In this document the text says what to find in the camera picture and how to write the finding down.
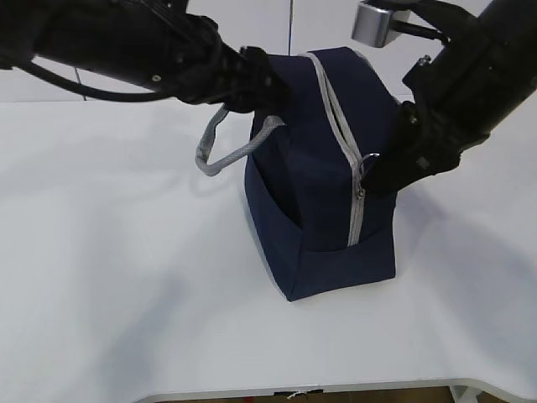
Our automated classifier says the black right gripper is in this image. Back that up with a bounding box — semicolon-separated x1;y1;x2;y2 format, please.
361;55;524;197

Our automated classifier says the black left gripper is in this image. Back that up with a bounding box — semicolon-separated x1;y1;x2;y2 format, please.
159;12;292;113

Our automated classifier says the navy blue lunch bag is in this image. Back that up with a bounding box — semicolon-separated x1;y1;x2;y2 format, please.
196;47;399;301

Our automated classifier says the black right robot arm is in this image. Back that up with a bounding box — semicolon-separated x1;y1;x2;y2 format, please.
352;1;536;196

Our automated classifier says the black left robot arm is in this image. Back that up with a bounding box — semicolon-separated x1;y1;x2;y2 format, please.
1;1;291;113

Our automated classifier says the white tag under table edge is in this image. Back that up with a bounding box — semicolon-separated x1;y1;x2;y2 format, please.
286;390;310;400

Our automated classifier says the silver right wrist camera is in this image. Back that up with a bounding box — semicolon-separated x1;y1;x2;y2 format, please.
351;1;410;48

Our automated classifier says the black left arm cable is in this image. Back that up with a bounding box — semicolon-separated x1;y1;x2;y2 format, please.
24;58;169;104

